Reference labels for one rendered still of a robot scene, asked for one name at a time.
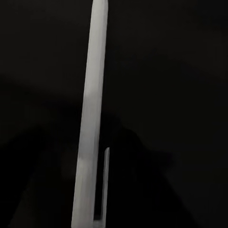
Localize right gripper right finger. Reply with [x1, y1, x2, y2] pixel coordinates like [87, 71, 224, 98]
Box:
[119, 126, 200, 228]

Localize pen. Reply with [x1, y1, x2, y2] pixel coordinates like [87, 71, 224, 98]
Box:
[71, 0, 110, 228]

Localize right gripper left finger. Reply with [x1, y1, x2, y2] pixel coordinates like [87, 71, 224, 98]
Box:
[0, 126, 46, 228]

